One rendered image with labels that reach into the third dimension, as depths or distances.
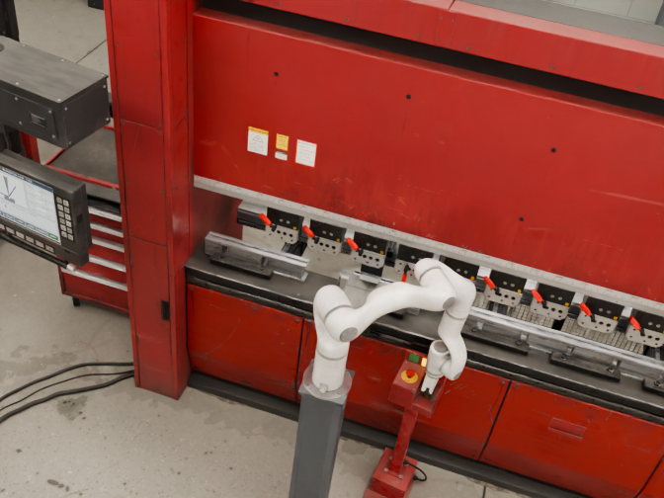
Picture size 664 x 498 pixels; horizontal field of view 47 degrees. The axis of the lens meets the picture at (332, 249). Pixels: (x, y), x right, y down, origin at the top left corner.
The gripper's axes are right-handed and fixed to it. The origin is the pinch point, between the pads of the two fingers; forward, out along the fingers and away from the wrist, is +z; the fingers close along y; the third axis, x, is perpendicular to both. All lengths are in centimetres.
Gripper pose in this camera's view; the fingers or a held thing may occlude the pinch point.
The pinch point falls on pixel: (428, 392)
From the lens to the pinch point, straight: 342.9
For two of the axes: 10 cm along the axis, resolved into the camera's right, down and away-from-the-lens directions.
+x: 9.0, 3.4, -2.6
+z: -0.7, 7.1, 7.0
